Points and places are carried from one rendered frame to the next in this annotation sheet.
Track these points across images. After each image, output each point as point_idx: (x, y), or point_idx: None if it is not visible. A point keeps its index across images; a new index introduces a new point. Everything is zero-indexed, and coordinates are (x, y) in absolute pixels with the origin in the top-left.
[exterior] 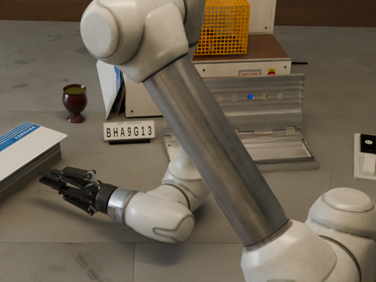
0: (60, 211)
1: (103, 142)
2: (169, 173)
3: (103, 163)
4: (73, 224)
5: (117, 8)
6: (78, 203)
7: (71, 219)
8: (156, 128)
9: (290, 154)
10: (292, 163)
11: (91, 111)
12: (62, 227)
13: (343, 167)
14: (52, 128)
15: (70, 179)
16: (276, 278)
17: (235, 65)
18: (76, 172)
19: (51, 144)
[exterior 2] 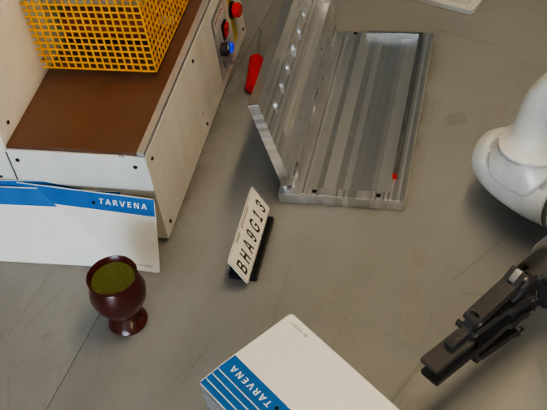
0: (467, 387)
1: (244, 290)
2: (542, 169)
3: (321, 299)
4: (514, 372)
5: None
6: (501, 340)
7: (496, 372)
8: (227, 203)
9: (395, 55)
10: (426, 59)
11: None
12: (521, 390)
13: (437, 16)
14: (148, 366)
15: (492, 320)
16: None
17: (207, 17)
18: (501, 298)
19: (319, 344)
